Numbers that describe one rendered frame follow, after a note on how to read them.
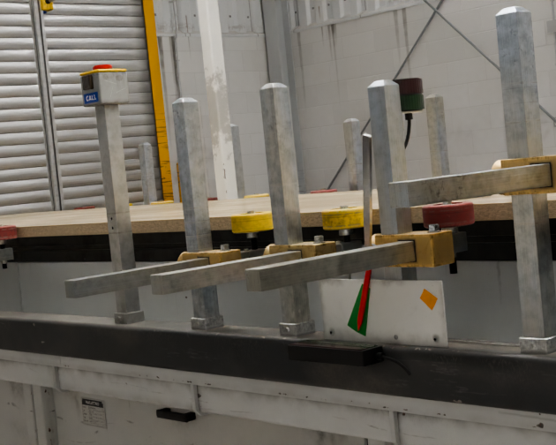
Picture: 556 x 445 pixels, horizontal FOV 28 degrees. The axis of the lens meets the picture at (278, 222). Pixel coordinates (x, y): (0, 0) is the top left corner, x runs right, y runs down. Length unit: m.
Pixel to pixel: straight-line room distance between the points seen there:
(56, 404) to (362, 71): 8.76
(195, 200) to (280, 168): 0.25
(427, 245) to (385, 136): 0.18
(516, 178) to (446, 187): 0.14
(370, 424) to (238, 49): 10.35
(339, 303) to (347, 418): 0.21
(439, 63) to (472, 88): 0.46
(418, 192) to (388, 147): 0.40
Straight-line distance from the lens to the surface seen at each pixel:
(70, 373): 2.58
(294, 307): 1.89
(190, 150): 2.07
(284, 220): 1.88
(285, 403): 2.00
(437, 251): 1.66
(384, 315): 1.74
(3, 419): 3.41
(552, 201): 1.72
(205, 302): 2.08
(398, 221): 1.71
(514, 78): 1.55
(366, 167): 1.65
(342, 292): 1.79
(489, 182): 1.41
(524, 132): 1.55
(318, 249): 1.83
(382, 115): 1.71
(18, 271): 3.12
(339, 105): 11.78
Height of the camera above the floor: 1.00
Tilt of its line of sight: 3 degrees down
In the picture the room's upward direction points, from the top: 6 degrees counter-clockwise
